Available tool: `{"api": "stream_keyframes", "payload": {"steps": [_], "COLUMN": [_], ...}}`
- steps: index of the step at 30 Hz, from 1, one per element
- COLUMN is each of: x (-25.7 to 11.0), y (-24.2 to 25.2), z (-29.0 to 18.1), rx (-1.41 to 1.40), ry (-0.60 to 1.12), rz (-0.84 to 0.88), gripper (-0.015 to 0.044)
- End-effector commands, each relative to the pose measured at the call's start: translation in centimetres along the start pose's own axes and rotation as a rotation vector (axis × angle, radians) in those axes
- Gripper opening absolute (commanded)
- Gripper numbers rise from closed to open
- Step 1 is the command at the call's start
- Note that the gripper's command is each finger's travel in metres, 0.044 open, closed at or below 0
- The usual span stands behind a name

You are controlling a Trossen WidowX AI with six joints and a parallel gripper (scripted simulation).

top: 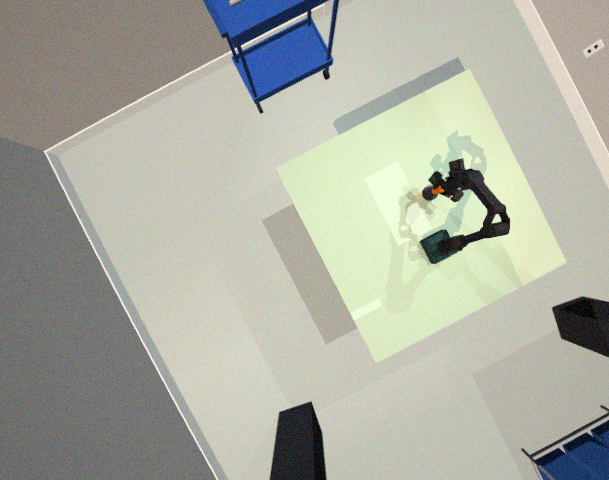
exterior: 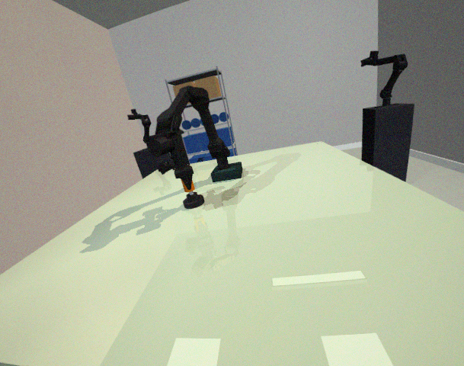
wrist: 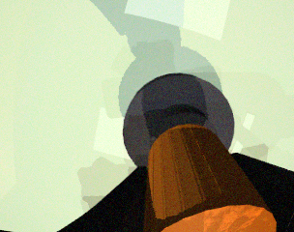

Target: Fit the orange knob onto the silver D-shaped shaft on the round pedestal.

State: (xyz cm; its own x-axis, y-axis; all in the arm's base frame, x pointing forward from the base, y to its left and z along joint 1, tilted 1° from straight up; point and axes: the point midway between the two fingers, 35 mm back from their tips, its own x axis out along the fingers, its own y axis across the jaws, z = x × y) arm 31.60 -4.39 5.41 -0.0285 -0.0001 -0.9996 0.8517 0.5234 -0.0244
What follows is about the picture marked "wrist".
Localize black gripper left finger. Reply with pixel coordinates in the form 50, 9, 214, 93
57, 165, 147, 232

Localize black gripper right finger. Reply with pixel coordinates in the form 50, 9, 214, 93
231, 152, 294, 232

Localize orange cylindrical knob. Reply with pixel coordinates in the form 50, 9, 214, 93
143, 124, 276, 232

